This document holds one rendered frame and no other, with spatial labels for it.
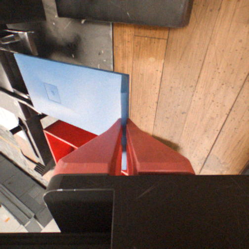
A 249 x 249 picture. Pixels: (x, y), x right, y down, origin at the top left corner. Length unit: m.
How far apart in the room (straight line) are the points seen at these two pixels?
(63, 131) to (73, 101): 0.17
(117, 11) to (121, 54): 0.05
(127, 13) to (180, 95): 0.10
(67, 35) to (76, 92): 0.14
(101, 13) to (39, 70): 0.09
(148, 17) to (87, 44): 0.11
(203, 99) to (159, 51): 0.07
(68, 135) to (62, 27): 0.17
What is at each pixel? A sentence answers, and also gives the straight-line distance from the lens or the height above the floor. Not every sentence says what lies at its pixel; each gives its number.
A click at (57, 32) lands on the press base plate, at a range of 0.30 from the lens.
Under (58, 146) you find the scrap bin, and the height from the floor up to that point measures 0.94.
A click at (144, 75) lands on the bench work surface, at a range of 0.22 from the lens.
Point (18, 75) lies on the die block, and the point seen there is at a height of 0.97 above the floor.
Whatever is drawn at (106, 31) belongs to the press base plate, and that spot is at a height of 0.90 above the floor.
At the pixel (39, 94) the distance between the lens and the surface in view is 0.21.
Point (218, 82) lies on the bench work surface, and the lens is 0.20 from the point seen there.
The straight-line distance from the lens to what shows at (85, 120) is 0.17.
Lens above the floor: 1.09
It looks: 43 degrees down
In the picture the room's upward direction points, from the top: 135 degrees counter-clockwise
